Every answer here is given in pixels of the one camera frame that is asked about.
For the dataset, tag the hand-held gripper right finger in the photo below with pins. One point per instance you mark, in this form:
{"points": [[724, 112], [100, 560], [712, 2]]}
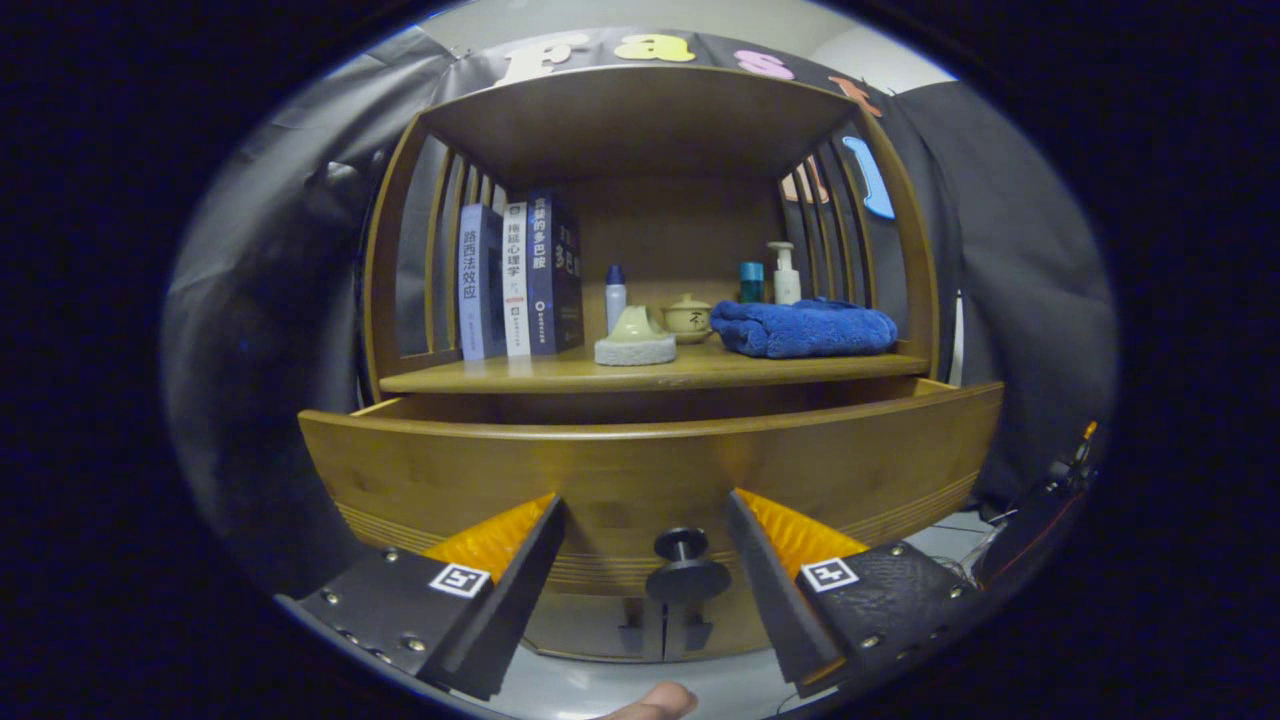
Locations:
{"points": [[775, 600]]}

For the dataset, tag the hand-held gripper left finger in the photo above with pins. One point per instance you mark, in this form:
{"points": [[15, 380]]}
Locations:
{"points": [[510, 600]]}

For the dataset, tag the wooden drawer with black knob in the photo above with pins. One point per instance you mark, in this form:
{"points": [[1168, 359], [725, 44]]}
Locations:
{"points": [[620, 460]]}

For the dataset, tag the wooden cabinet door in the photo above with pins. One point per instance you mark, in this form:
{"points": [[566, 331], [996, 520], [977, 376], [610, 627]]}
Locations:
{"points": [[580, 630], [735, 630]]}

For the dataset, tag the wooden countertop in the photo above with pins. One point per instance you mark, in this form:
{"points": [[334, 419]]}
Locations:
{"points": [[720, 368]]}

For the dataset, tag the wooden cabinet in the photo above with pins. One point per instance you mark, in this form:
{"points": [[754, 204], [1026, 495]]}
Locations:
{"points": [[670, 230]]}

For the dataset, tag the folded blue towel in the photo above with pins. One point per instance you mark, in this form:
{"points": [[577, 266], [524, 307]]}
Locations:
{"points": [[800, 332]]}

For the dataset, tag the beige lidded teacup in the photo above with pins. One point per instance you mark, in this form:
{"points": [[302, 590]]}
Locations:
{"points": [[690, 320]]}

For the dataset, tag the white book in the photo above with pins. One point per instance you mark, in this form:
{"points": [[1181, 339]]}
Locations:
{"points": [[515, 290]]}

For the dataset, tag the white pump bottle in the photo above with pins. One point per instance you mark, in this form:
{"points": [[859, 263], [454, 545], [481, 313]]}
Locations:
{"points": [[786, 288]]}

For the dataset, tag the pale blue book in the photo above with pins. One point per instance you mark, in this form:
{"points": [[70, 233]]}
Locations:
{"points": [[472, 290]]}

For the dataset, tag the teal bottle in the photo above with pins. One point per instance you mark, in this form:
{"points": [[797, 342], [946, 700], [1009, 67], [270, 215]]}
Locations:
{"points": [[751, 285]]}

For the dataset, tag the dark blue book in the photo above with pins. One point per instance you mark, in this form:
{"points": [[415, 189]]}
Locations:
{"points": [[540, 280]]}

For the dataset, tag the black device with orange tip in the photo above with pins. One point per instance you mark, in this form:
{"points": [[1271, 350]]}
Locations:
{"points": [[1070, 470]]}

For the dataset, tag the white bottle with blue cap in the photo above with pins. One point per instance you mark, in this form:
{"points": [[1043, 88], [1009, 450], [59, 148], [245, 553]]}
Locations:
{"points": [[615, 295]]}

